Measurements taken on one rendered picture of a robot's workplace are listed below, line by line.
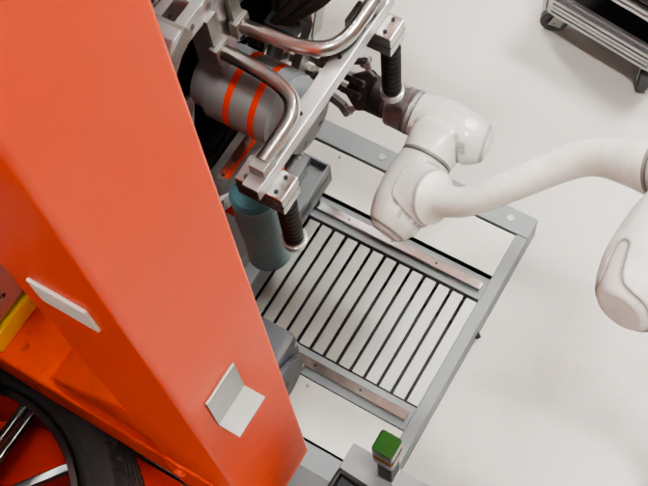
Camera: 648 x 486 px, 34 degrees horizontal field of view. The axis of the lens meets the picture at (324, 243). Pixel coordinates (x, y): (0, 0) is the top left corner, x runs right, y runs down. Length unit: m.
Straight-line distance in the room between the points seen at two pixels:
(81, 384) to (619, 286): 0.87
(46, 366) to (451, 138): 0.83
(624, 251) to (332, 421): 1.02
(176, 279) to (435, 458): 1.51
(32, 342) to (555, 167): 0.95
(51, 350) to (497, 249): 1.13
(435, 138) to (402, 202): 0.14
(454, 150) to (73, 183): 1.29
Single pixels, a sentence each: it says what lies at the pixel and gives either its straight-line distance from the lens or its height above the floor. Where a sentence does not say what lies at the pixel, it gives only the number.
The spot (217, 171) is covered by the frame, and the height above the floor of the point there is 0.62.
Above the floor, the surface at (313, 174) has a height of 0.15.
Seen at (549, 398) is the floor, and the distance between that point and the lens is 2.51.
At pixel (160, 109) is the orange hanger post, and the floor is 1.69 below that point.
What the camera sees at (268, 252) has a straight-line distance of 2.01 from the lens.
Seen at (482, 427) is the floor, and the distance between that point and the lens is 2.47.
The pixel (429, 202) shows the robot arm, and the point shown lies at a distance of 1.92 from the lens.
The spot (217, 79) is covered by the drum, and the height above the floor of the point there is 0.91.
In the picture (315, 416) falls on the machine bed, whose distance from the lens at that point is 2.40.
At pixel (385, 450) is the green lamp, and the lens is 1.77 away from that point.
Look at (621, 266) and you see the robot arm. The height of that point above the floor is 0.98.
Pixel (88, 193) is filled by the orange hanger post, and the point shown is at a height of 1.70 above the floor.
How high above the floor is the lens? 2.38
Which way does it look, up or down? 64 degrees down
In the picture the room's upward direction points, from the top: 10 degrees counter-clockwise
